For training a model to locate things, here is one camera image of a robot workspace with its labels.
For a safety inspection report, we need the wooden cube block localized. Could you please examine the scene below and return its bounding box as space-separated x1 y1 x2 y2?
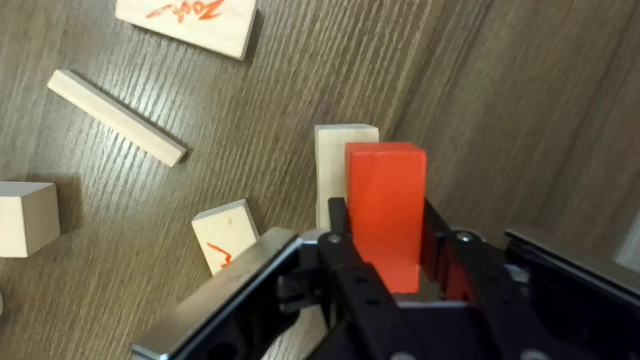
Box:
0 179 61 259

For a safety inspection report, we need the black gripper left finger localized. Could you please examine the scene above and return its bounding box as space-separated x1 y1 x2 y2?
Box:
316 196 428 360

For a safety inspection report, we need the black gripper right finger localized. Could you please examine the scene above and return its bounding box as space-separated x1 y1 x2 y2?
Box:
422 197 563 360

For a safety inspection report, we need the wooden arch block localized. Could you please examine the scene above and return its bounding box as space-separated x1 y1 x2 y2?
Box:
311 121 382 231

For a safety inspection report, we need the thin wooden stick block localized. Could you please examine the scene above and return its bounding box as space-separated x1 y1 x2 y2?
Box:
46 67 189 170

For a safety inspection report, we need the orange arch block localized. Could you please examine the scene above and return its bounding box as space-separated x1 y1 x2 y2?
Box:
344 140 429 296

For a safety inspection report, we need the rectangular wooden block red writing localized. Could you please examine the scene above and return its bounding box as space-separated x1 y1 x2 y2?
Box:
189 197 330 360
114 0 259 61

